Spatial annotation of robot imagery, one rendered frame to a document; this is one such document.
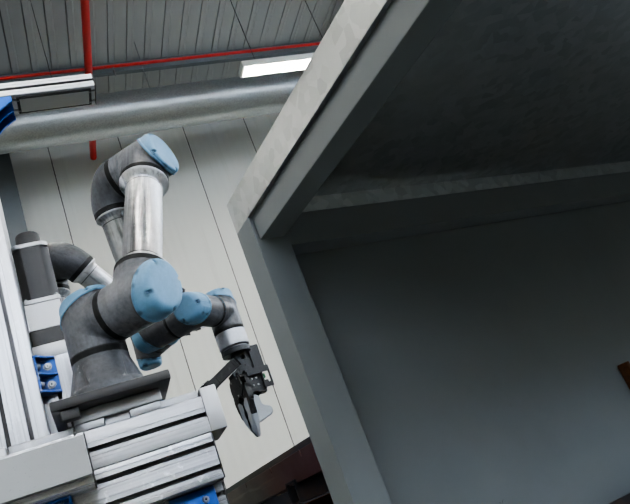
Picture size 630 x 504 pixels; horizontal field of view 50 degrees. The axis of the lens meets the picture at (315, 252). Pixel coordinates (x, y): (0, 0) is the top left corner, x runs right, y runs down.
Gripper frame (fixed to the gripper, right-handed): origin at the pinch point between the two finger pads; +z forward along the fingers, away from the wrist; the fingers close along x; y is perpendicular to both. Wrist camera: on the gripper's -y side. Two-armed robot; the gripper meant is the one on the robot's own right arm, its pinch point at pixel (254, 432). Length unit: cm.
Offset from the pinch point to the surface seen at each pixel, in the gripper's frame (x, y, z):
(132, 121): 535, 204, -491
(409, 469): -82, -19, 21
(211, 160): 665, 357, -509
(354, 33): -113, -29, -12
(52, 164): 703, 135, -547
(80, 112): 533, 143, -506
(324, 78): -107, -29, -12
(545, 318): -82, 11, 9
